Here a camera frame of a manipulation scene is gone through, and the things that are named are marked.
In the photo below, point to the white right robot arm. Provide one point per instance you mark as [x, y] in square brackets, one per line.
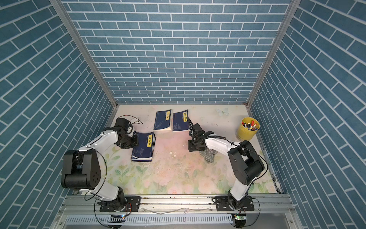
[247, 165]

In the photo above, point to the pens in cup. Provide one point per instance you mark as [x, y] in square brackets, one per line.
[251, 126]

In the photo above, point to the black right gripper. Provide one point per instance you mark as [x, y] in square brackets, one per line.
[190, 146]

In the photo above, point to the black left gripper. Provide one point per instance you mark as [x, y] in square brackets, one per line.
[135, 143]

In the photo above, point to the blue book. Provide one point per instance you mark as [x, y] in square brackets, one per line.
[180, 122]
[143, 151]
[163, 120]

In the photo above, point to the grey striped cloth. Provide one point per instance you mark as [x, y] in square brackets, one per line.
[208, 155]

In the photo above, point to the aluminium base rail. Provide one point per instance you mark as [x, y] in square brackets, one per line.
[209, 203]

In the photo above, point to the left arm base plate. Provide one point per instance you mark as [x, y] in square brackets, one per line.
[127, 204]

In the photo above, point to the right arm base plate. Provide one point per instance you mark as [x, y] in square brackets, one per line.
[229, 203]

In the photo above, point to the yellow pen cup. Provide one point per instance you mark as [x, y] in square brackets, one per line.
[244, 134]

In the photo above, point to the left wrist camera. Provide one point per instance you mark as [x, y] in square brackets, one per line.
[122, 123]

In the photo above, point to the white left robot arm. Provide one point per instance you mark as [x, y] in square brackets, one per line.
[82, 171]

